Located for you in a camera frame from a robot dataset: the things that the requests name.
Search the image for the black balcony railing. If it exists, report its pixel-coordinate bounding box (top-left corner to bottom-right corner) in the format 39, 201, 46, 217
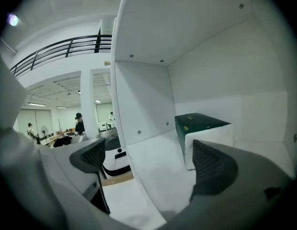
9, 34, 113, 78

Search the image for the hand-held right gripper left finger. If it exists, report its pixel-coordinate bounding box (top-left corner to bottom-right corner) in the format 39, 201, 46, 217
40, 138, 167, 230

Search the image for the white desk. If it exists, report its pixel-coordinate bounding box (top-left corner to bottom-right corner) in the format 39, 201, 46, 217
100, 179, 167, 225

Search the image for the round ceiling light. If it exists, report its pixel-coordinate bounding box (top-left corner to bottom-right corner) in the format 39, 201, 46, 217
7, 13, 20, 27

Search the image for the standing floor fan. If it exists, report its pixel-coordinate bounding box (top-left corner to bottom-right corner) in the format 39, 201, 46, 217
40, 126, 50, 142

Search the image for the dark green tissues box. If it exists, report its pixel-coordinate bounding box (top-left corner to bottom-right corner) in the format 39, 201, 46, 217
174, 112, 234, 171

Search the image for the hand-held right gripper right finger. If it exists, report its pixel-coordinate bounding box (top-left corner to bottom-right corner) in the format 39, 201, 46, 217
162, 139, 294, 230

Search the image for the white shelf cabinet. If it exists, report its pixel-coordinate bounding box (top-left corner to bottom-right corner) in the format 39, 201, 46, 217
109, 0, 297, 225

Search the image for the white black-trimmed robot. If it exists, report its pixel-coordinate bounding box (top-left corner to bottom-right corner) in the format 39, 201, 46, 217
95, 129, 133, 177

